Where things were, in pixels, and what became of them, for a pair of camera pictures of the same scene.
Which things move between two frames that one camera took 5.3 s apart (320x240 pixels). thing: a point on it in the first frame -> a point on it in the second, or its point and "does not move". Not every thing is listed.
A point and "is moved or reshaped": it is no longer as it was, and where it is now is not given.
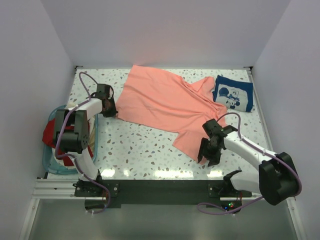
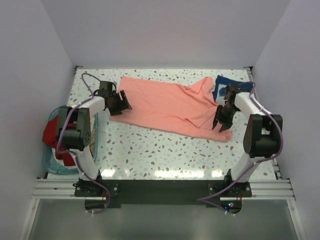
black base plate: [159, 193] does not move
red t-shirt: [48, 137] does not move
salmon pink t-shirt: [165, 101] is moved or reshaped
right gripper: [204, 142] -> [219, 118]
